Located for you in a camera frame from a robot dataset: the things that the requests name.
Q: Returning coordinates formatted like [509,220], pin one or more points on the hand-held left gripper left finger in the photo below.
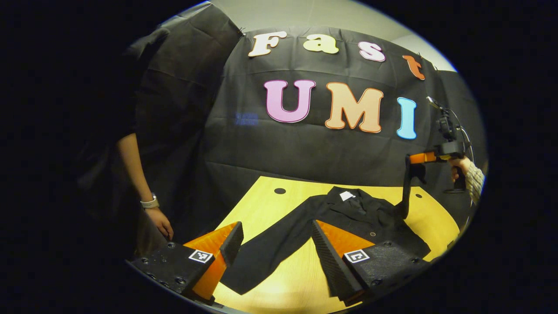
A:
[231,244]

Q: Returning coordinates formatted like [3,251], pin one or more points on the black jacket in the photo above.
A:
[348,213]

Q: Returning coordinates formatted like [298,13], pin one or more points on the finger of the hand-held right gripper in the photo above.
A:
[422,158]

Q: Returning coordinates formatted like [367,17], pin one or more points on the black backdrop cloth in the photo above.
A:
[305,148]

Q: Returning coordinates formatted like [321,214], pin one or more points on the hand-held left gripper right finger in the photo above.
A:
[331,264]

